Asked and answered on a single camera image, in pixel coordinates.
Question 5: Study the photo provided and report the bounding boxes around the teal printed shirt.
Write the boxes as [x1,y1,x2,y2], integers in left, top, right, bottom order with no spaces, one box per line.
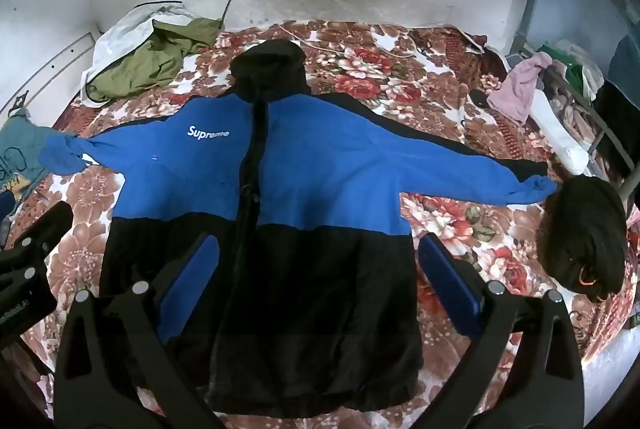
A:
[0,109,57,206]

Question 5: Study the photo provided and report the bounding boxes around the brown floral blanket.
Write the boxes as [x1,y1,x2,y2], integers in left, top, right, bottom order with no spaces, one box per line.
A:
[10,19,640,410]

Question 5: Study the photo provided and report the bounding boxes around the folded black garment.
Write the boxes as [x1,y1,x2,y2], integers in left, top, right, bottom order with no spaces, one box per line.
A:
[542,175,629,303]

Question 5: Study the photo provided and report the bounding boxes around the white garment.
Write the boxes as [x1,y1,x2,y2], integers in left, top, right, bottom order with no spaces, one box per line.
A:
[80,1,201,110]

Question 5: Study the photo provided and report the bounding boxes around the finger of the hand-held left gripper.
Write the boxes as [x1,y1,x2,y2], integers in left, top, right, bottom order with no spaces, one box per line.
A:
[7,201,74,260]

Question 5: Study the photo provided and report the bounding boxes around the olive green jacket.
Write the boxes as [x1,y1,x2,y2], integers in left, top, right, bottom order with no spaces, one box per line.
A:
[87,16,223,102]

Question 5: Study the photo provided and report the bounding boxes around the blue and black hooded jacket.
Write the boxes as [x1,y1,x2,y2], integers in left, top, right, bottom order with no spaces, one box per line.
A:
[39,39,558,420]

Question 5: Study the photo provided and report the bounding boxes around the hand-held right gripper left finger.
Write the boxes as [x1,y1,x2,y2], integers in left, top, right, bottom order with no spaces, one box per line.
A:
[55,233,221,429]

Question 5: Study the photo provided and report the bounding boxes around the beige floral bedding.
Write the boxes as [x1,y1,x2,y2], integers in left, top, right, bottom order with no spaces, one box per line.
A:
[547,79,602,170]

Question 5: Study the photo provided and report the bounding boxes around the green cloth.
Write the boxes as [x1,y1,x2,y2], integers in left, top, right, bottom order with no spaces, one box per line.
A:
[542,40,587,84]

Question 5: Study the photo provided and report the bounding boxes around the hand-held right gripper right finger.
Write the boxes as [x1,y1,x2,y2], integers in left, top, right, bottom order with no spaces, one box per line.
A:
[419,233,585,429]

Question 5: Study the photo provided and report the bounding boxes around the pink cloth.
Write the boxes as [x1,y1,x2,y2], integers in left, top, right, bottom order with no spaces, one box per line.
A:
[487,54,553,127]

